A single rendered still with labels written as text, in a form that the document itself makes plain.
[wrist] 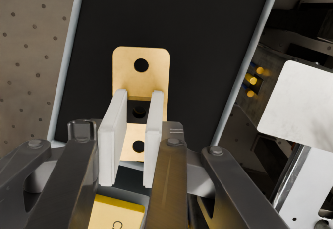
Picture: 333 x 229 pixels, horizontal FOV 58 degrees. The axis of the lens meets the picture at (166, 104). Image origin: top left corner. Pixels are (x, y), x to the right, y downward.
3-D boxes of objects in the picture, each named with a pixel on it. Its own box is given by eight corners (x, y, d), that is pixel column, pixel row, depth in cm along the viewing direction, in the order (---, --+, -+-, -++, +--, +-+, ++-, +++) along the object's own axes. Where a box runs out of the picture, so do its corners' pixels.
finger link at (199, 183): (158, 166, 12) (231, 169, 12) (161, 120, 17) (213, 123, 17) (156, 197, 13) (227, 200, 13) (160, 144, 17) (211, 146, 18)
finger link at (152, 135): (144, 132, 14) (161, 133, 14) (152, 89, 20) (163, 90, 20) (142, 189, 15) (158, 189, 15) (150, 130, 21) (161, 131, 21)
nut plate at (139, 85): (164, 160, 23) (164, 168, 22) (113, 158, 23) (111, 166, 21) (170, 48, 20) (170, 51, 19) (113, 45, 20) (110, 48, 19)
